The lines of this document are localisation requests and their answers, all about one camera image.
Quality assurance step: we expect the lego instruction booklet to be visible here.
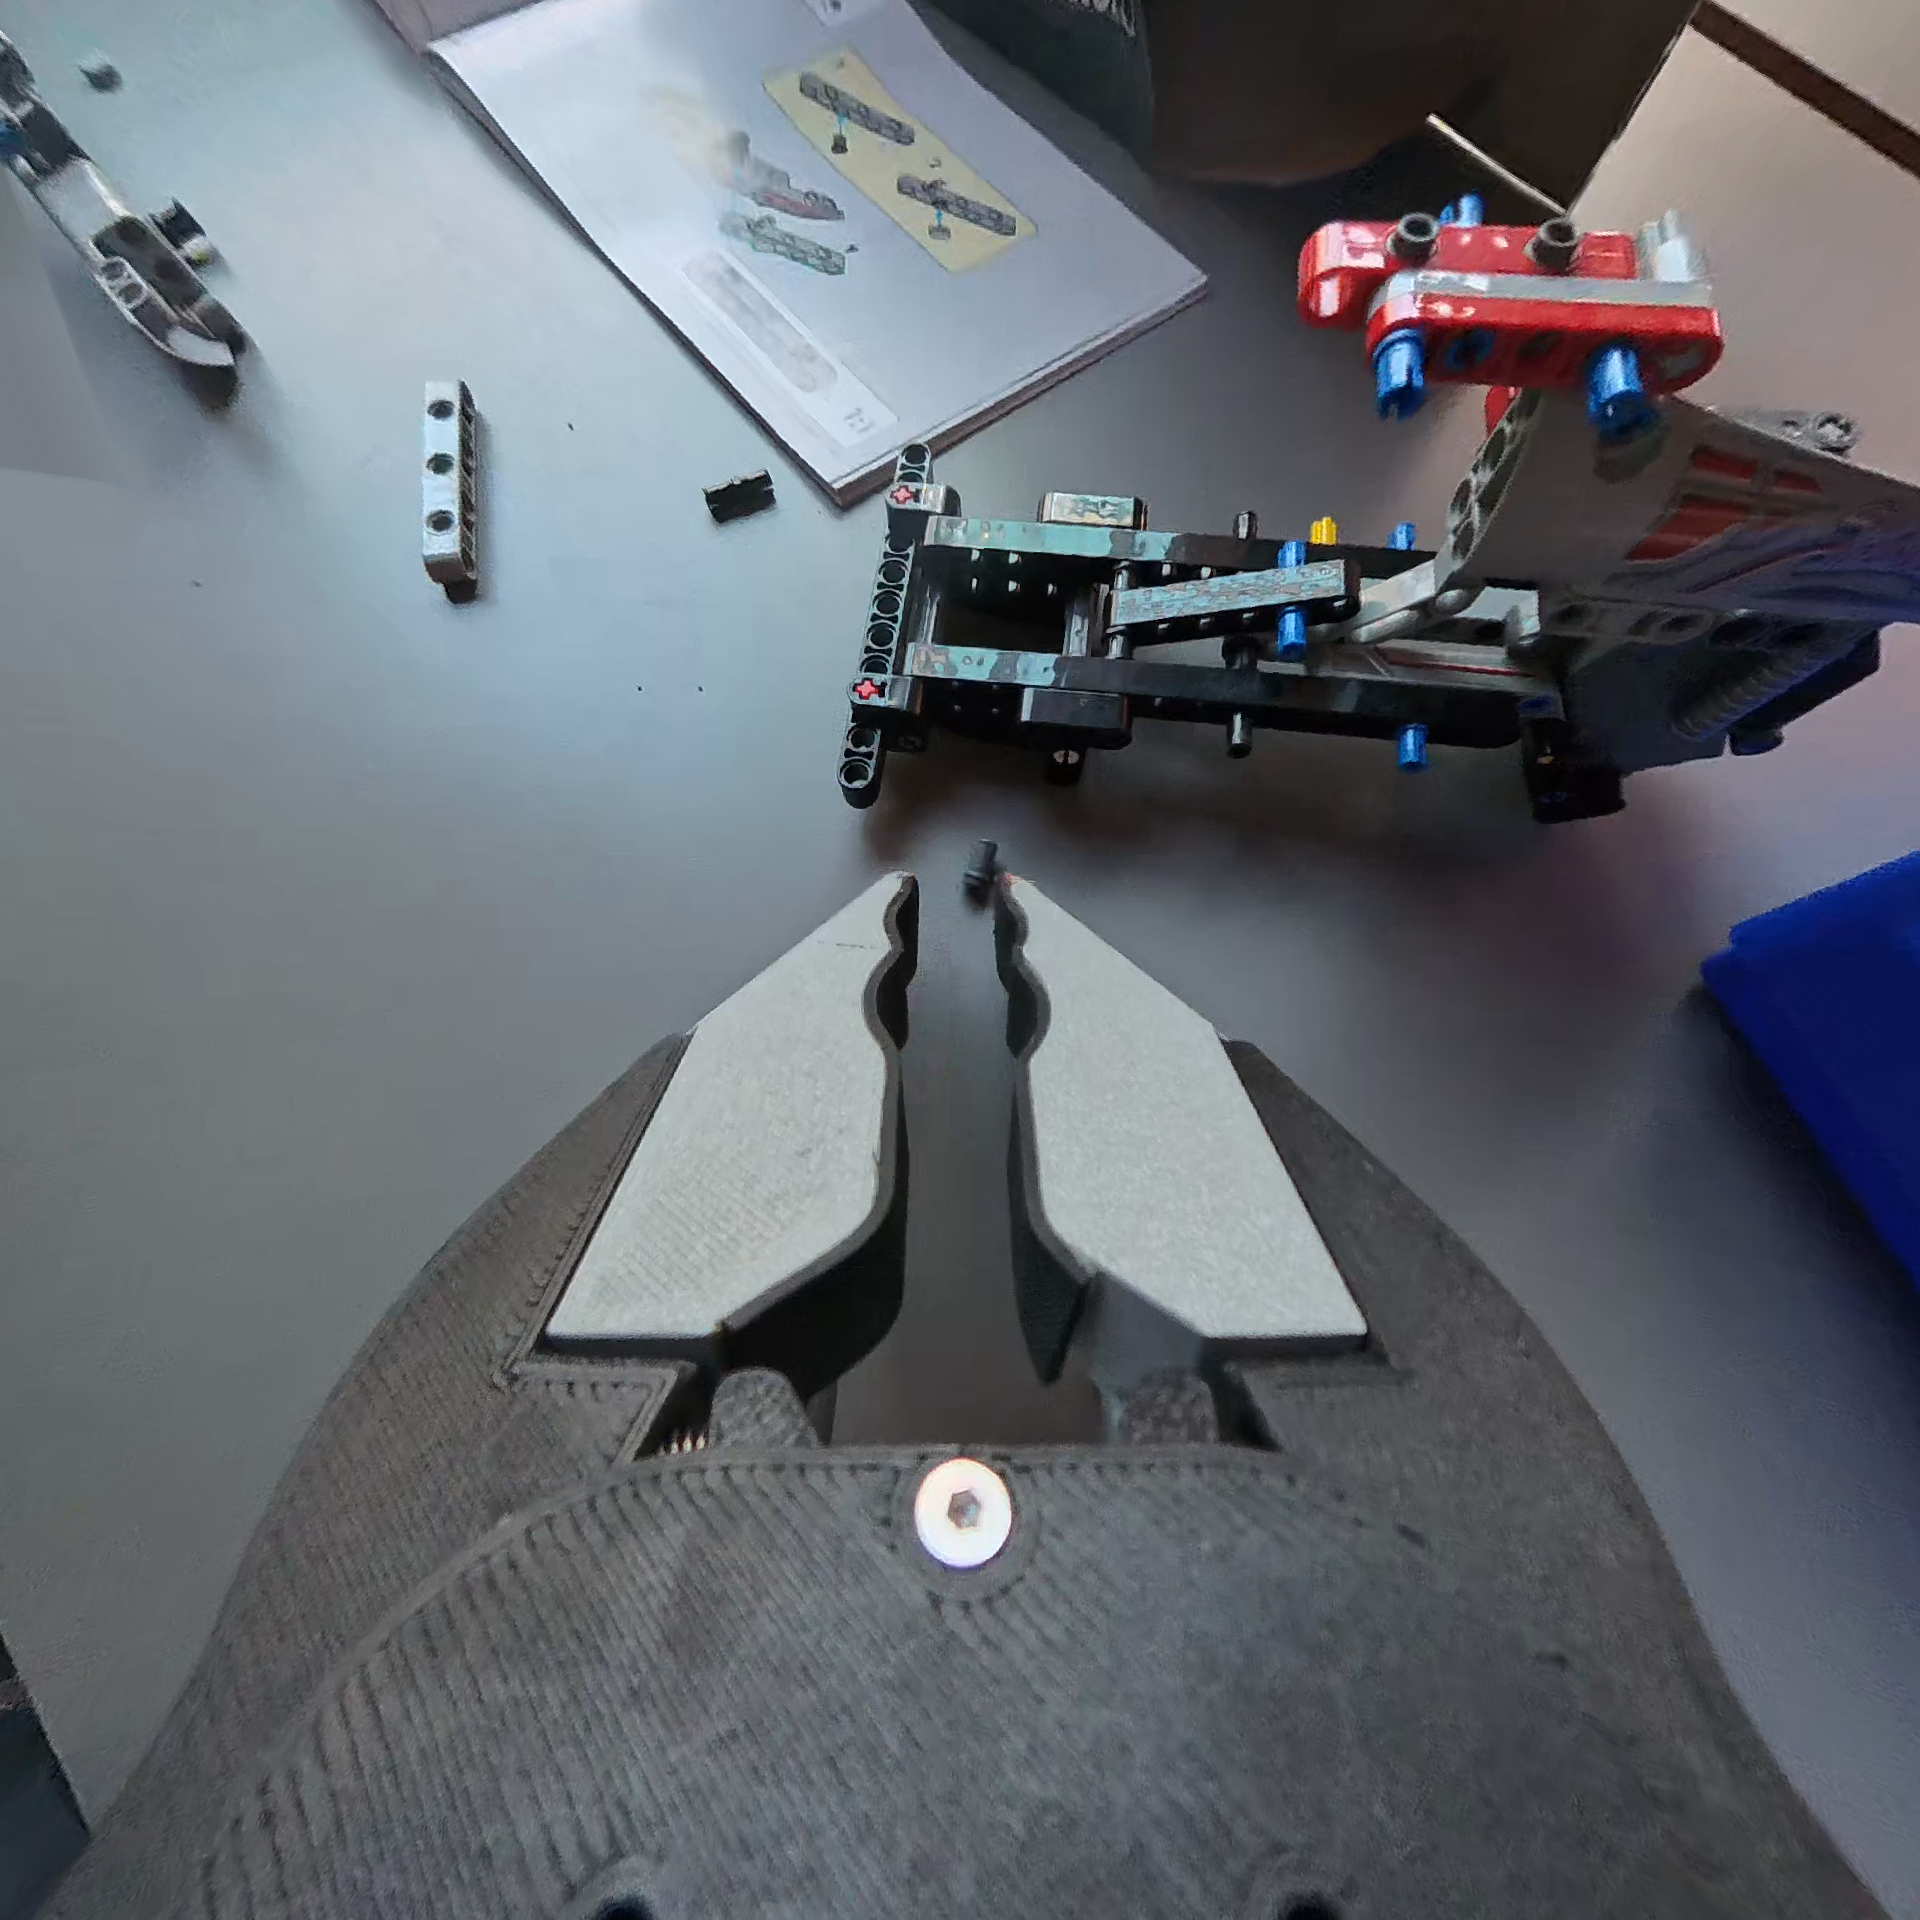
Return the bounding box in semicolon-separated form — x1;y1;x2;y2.
376;0;1209;510

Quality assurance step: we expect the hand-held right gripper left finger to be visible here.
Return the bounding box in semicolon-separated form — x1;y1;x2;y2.
540;870;921;1404

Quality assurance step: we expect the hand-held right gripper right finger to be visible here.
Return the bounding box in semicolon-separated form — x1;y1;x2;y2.
993;873;1369;1389

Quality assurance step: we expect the light grey lego beam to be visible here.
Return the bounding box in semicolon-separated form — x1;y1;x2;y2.
420;380;486;592

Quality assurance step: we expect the blue plastic bin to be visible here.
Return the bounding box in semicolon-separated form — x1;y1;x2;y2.
1701;852;1920;1325

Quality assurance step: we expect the thin grey rod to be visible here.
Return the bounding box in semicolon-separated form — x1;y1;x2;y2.
1421;113;1566;214

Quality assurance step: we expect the grey lego sub-assembly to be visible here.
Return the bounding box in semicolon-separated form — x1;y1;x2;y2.
0;29;252;395

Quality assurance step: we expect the lego vehicle model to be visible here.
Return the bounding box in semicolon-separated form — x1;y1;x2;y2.
840;211;1920;825

